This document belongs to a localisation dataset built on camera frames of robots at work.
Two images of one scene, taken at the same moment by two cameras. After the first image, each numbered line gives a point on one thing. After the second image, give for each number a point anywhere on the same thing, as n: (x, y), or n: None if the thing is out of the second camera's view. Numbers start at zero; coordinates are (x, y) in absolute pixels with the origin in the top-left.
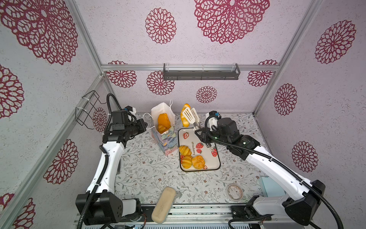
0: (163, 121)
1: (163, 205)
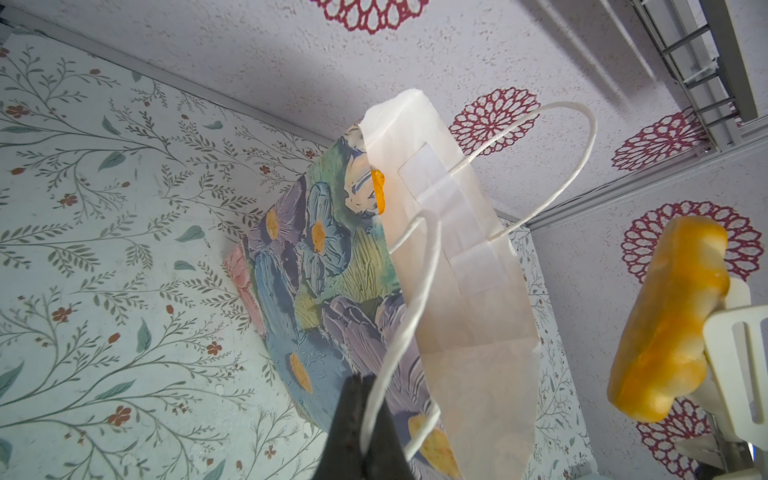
0: (378, 183)
1: None
